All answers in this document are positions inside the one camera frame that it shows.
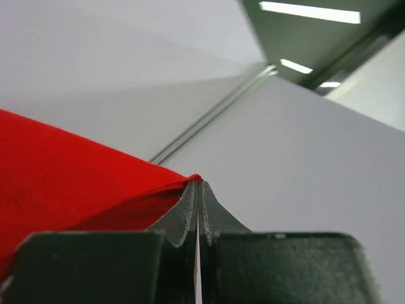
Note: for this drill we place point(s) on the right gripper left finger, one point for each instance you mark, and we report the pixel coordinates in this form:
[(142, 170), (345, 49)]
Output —
[(177, 264)]

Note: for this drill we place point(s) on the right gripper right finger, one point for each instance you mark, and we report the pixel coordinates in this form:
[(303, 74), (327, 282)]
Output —
[(212, 218)]

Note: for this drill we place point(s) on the red t shirt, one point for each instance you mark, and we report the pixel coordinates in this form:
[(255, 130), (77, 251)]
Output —
[(53, 180)]

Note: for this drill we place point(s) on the aluminium rail frame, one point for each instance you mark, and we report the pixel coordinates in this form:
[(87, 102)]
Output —
[(245, 87)]

